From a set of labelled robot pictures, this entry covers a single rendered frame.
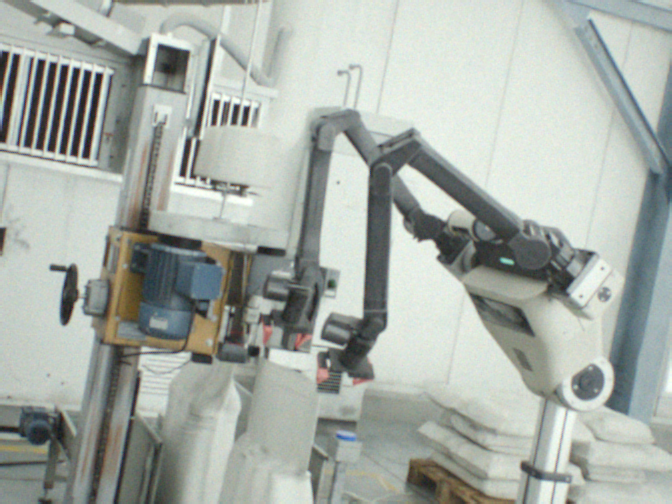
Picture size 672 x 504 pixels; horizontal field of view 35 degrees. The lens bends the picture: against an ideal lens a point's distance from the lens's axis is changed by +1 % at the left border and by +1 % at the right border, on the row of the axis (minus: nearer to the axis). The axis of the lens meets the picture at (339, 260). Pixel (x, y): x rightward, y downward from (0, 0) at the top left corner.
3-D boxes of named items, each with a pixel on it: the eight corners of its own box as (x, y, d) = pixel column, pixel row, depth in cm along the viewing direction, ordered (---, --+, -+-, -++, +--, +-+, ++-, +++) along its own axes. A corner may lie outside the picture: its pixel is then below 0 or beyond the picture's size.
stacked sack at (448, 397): (551, 430, 599) (556, 405, 598) (448, 417, 575) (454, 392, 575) (514, 410, 639) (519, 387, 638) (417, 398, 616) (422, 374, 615)
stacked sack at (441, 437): (545, 468, 604) (550, 444, 604) (448, 461, 574) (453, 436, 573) (503, 447, 642) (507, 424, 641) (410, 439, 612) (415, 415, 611)
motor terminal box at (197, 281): (218, 309, 278) (226, 266, 278) (189, 307, 271) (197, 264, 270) (198, 303, 284) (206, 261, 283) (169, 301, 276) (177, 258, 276)
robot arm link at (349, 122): (354, 97, 271) (344, 94, 280) (312, 129, 270) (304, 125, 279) (445, 229, 285) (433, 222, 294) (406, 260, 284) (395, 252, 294)
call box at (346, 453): (359, 462, 311) (362, 443, 310) (334, 460, 308) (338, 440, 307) (348, 455, 318) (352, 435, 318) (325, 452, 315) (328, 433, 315)
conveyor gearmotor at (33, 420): (59, 452, 445) (66, 417, 444) (23, 449, 439) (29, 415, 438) (50, 433, 472) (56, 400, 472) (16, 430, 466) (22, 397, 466)
